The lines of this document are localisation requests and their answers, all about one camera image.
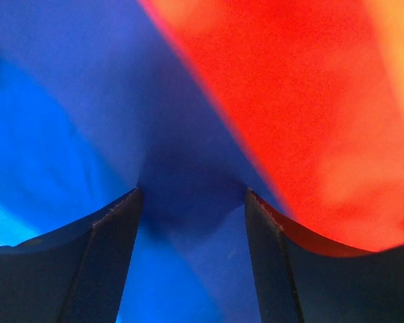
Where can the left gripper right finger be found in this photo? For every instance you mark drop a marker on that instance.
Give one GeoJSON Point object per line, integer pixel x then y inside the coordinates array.
{"type": "Point", "coordinates": [301, 276]}

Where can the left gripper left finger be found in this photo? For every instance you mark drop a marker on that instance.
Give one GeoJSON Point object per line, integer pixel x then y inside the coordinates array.
{"type": "Point", "coordinates": [76, 273]}

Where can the rainbow striped shorts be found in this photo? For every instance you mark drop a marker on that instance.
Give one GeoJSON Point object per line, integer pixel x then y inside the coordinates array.
{"type": "Point", "coordinates": [194, 103]}

